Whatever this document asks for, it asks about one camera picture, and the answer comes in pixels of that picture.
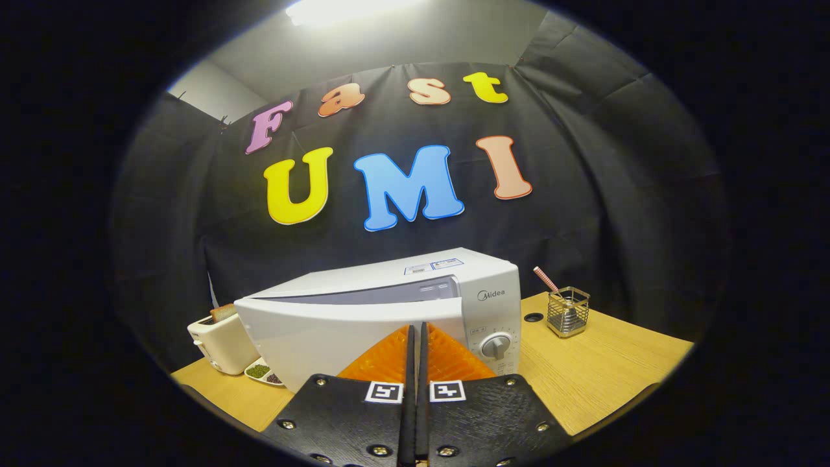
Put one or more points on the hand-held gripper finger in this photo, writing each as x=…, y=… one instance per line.
x=410, y=415
x=422, y=415

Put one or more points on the white microwave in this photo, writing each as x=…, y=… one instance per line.
x=324, y=324

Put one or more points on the white divided bean dish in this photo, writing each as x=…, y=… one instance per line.
x=262, y=372

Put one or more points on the pink striped straw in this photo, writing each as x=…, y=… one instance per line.
x=546, y=279

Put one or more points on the white toaster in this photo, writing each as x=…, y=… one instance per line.
x=224, y=347

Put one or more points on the black backdrop cloth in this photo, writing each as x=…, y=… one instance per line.
x=616, y=194

